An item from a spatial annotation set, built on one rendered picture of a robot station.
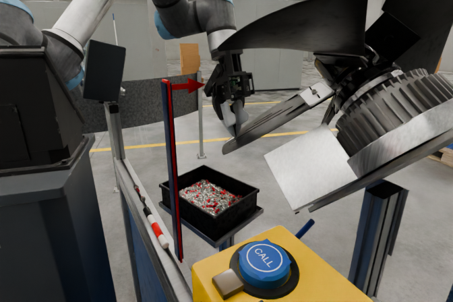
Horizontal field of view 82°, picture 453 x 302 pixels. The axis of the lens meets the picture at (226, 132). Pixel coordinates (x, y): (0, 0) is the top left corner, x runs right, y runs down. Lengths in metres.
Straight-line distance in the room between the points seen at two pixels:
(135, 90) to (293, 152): 1.90
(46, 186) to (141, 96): 1.85
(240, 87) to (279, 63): 6.59
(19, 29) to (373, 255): 0.97
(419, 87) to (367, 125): 0.10
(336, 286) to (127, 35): 6.50
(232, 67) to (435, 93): 0.38
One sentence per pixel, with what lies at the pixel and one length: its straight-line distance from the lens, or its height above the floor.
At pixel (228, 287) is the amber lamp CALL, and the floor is 1.08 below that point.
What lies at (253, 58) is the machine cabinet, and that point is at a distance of 6.93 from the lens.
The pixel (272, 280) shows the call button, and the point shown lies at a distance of 0.22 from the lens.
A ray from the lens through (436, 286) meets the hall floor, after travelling 1.98.
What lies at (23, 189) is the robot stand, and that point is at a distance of 0.58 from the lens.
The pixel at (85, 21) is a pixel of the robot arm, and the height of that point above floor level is 1.30.
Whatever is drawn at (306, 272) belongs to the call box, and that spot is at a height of 1.07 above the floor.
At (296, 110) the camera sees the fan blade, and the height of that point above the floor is 1.10.
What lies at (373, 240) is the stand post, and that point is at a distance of 0.76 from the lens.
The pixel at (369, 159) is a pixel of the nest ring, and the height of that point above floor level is 1.05.
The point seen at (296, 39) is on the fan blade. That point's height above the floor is 1.25.
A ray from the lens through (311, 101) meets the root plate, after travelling 0.63.
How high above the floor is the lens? 1.24
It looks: 19 degrees down
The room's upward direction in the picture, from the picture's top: straight up
